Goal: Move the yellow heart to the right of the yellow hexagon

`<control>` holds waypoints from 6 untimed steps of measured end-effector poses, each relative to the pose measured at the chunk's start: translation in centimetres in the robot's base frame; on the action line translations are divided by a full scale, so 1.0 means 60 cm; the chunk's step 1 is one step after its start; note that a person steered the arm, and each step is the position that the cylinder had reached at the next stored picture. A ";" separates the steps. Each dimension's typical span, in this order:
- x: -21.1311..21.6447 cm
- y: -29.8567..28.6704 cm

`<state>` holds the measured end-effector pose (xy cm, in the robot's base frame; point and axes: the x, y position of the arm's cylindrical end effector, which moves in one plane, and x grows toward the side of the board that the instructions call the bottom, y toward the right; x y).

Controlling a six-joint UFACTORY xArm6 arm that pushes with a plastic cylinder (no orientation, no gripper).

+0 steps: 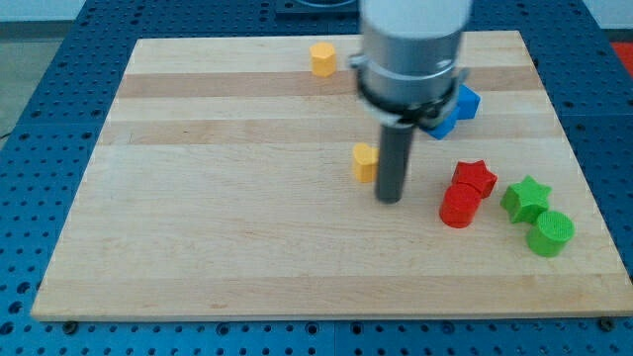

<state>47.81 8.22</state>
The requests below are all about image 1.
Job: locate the yellow hexagon block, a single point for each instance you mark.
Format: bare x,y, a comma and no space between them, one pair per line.
323,59

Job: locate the green star block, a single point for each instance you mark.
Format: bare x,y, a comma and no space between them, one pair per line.
526,200

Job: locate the red cylinder block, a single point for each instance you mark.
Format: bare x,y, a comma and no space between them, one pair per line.
459,206

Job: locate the red star block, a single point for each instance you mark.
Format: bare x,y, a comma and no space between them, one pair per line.
477,175

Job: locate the yellow heart block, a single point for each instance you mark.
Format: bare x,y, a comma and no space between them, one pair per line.
365,162

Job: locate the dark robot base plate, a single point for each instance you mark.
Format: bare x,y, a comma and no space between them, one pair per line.
295,9

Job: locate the green cylinder block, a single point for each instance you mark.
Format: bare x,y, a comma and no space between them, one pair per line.
550,234

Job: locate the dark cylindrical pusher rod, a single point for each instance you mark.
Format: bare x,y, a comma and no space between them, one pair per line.
394,149

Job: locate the blue block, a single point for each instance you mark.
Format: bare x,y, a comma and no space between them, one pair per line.
466,109

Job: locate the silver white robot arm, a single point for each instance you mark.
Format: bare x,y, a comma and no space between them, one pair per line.
406,69

